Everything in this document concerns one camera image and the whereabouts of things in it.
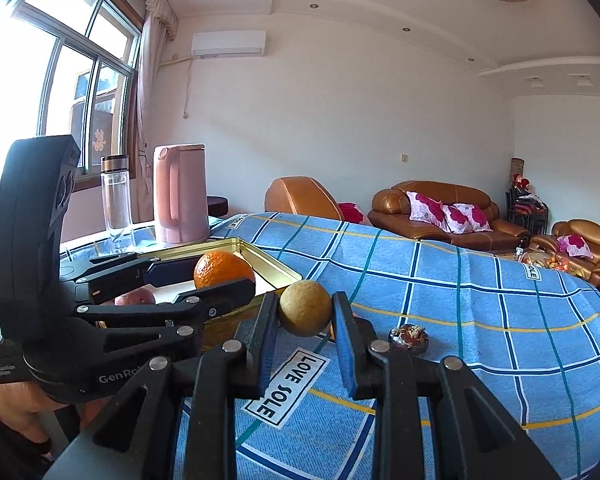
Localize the dark round stool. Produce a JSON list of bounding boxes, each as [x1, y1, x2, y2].
[[206, 195, 231, 219]]

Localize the blue plaid tablecloth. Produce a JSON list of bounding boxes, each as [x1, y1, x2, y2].
[[55, 211, 600, 480]]

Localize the large orange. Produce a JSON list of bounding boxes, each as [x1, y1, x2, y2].
[[193, 250, 256, 290]]

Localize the brown leather sofa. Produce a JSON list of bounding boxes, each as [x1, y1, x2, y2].
[[368, 180, 532, 249]]

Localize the person's left hand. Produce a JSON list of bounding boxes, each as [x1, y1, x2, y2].
[[0, 382, 64, 444]]

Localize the white air conditioner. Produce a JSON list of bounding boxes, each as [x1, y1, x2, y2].
[[190, 30, 267, 58]]

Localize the stacked dark chairs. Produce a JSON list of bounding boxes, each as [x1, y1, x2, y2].
[[505, 187, 549, 237]]

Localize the pink electric kettle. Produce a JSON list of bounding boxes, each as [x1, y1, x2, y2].
[[153, 143, 211, 246]]

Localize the window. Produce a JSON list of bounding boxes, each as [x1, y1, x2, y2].
[[0, 0, 145, 198]]

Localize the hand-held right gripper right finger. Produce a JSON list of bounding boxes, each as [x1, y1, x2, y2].
[[331, 290, 561, 480]]

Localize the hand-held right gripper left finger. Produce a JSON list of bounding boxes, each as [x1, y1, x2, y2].
[[45, 291, 281, 480]]

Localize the pink curtain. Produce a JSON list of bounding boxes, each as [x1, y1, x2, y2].
[[112, 0, 181, 223]]

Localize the brown leather armchair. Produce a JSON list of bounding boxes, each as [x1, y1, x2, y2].
[[530, 219, 600, 306], [264, 176, 345, 221]]

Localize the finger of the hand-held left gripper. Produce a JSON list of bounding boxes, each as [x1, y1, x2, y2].
[[59, 254, 202, 304], [71, 277, 257, 357]]

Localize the glass bottle with copper lid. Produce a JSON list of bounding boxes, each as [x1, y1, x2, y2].
[[100, 154, 134, 238]]

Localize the purple round radish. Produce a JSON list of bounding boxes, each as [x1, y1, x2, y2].
[[114, 287, 157, 307]]

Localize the pink floral pillow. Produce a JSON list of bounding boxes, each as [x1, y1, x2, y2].
[[556, 235, 594, 260], [405, 191, 448, 233], [439, 203, 494, 233], [337, 202, 373, 226]]

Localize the coffee table with snacks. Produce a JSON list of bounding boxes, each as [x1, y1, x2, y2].
[[516, 247, 593, 278]]

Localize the tan round fruit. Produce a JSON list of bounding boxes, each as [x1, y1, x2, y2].
[[278, 280, 333, 338]]

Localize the gold tin tray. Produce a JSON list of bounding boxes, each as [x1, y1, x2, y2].
[[60, 236, 304, 352]]

